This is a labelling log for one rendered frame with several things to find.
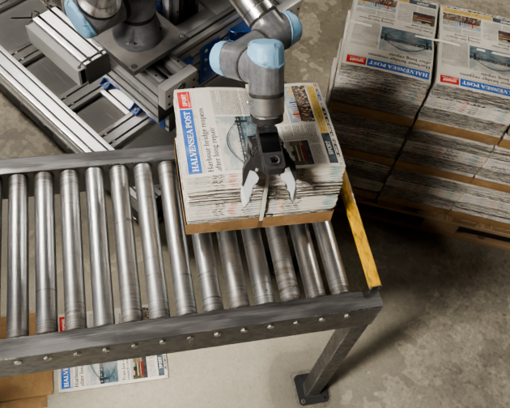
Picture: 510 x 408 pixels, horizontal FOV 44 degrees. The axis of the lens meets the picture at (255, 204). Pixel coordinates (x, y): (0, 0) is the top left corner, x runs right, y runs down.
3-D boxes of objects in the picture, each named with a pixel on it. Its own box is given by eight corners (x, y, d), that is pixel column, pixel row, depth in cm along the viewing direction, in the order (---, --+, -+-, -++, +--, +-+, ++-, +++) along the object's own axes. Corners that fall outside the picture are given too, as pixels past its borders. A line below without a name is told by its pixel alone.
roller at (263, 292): (234, 163, 183) (247, 155, 180) (265, 316, 159) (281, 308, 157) (223, 157, 179) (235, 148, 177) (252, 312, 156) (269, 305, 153)
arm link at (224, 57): (247, 58, 148) (280, 65, 140) (211, 81, 143) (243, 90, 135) (239, 26, 143) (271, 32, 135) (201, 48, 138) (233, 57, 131)
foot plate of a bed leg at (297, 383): (325, 366, 231) (325, 365, 230) (334, 405, 224) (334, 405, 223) (289, 371, 228) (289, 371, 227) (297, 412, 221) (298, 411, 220)
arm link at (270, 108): (288, 98, 131) (249, 100, 130) (288, 119, 133) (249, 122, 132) (280, 88, 138) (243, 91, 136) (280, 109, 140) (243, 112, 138)
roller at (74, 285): (79, 175, 174) (77, 164, 170) (88, 338, 151) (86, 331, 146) (61, 176, 173) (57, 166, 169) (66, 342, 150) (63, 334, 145)
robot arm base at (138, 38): (101, 31, 194) (98, 6, 185) (139, 9, 200) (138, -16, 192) (134, 59, 189) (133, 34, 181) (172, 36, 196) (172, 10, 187)
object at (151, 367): (159, 302, 237) (159, 301, 236) (168, 377, 223) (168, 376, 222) (57, 316, 230) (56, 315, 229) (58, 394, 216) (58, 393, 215)
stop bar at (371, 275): (338, 150, 182) (340, 146, 180) (381, 289, 160) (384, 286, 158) (327, 151, 181) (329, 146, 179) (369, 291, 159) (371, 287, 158)
